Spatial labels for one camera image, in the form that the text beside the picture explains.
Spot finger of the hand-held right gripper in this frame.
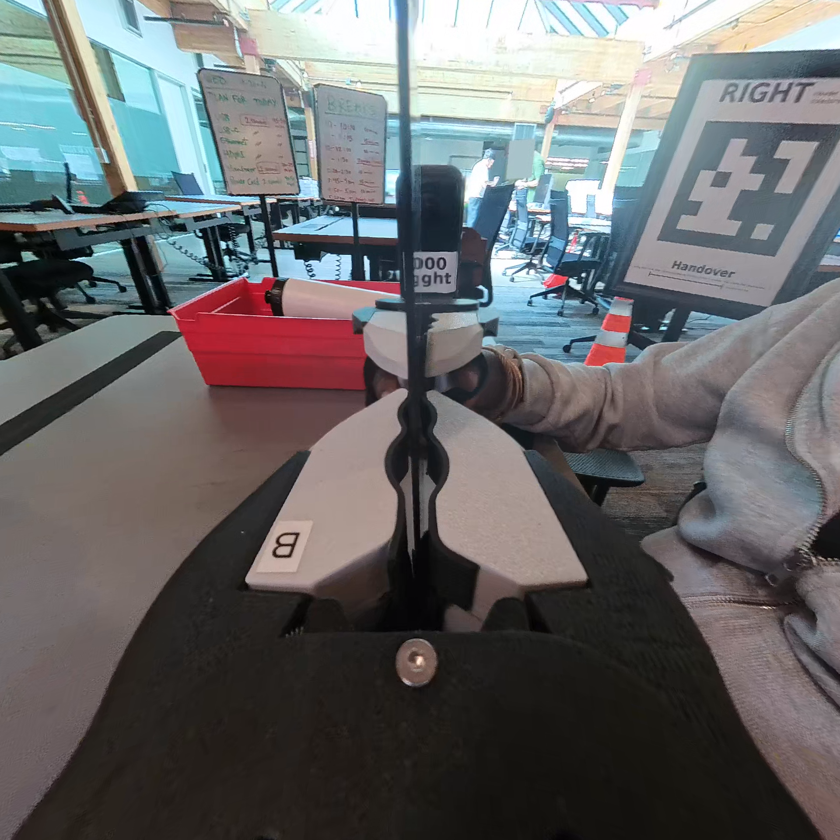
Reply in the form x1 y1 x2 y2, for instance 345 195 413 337
363 311 413 382
423 310 492 379

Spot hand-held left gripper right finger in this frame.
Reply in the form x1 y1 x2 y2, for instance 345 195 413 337
415 388 589 631

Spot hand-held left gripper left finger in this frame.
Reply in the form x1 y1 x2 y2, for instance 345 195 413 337
245 388 416 624

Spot thin dark shiny metal plate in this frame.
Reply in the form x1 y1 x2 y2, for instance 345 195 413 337
394 0 427 578

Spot red plastic bin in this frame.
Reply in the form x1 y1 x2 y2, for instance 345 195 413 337
169 276 403 389

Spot person's right forearm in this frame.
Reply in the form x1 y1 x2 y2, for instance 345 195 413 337
518 328 742 457

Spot person's right hand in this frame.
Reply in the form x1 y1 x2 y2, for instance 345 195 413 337
436 346 511 424

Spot white bottle black cap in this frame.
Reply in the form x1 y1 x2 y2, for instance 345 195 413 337
264 277 395 320

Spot handwritten whiteboard on stand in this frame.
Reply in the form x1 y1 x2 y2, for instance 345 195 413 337
313 83 388 280
197 67 301 277

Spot black perforated armrest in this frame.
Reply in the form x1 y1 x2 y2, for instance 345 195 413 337
563 448 647 506

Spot black office chair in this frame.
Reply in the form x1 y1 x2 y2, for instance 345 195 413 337
528 197 601 316

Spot orange traffic cone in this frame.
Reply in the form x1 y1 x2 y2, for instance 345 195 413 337
584 297 636 367

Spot person's grey hooded jacket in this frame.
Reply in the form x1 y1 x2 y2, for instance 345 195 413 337
640 276 840 840

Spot framed marker sign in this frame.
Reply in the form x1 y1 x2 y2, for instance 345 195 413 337
602 51 840 322

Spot gold bracelets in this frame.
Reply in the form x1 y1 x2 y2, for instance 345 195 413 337
489 346 526 411

